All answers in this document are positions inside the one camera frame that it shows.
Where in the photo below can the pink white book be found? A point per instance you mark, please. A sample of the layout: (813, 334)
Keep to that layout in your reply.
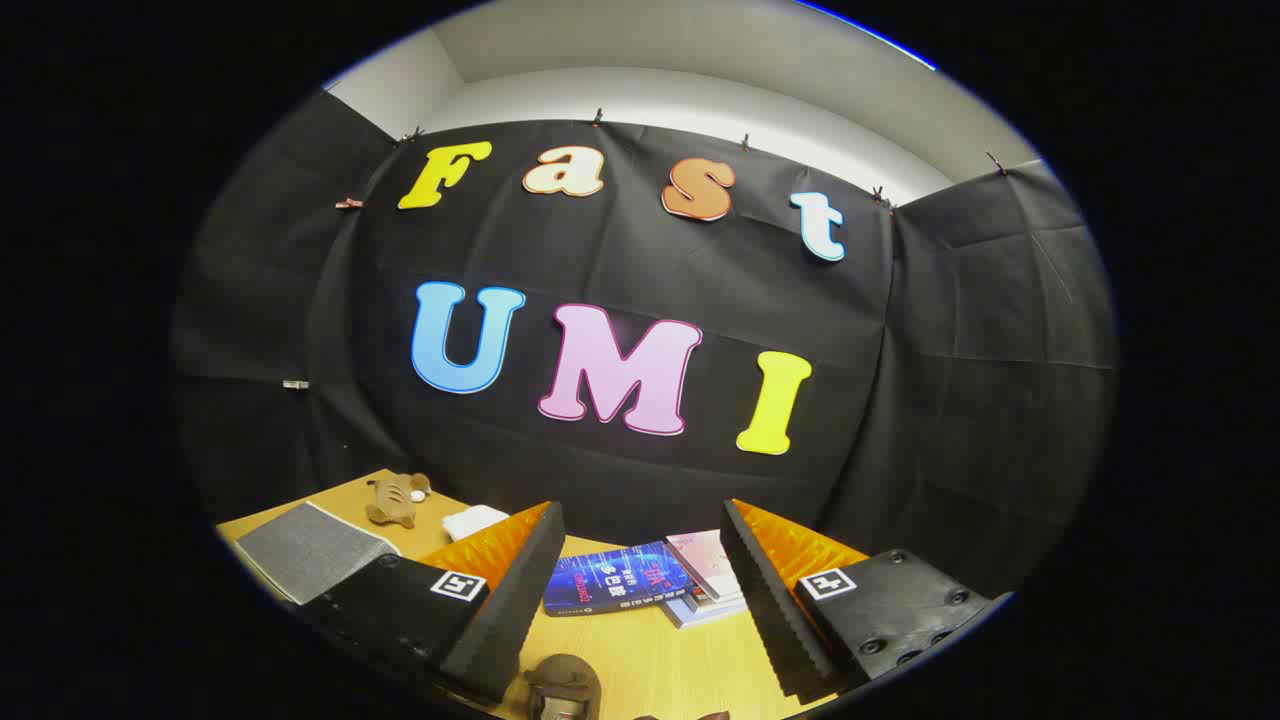
(705, 562)

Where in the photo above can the grey fabric storage box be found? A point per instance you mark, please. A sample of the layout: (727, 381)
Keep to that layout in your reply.
(310, 548)

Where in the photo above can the white plush toy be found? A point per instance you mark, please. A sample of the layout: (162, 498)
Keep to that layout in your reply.
(475, 522)

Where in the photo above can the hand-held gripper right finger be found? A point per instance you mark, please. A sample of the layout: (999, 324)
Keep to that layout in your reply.
(770, 600)

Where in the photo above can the light blue book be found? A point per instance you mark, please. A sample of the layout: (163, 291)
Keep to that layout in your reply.
(705, 612)

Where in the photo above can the brown plush toy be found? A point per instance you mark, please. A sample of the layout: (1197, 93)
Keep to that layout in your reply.
(392, 500)

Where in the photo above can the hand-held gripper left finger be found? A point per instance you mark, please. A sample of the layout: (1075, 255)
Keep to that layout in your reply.
(500, 610)

